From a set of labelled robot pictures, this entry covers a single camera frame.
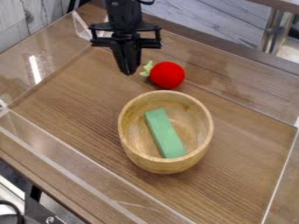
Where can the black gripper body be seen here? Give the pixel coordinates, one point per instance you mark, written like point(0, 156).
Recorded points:
point(122, 36)

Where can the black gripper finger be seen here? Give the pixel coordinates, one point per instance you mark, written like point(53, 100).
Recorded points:
point(119, 57)
point(134, 56)

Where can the red plush strawberry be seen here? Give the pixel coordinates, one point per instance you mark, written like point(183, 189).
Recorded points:
point(166, 74)

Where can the wooden bowl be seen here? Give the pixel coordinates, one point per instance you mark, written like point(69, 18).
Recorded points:
point(192, 123)

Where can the green rectangular block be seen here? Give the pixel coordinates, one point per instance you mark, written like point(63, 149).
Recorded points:
point(166, 137)

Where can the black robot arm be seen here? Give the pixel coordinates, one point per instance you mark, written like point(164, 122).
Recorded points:
point(124, 15)

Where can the black table leg clamp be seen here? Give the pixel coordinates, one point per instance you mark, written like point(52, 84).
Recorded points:
point(35, 210)

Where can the metal stool frame background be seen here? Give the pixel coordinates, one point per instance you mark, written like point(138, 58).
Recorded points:
point(276, 30)

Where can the clear acrylic tray wall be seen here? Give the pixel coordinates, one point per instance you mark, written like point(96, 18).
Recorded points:
point(51, 147)

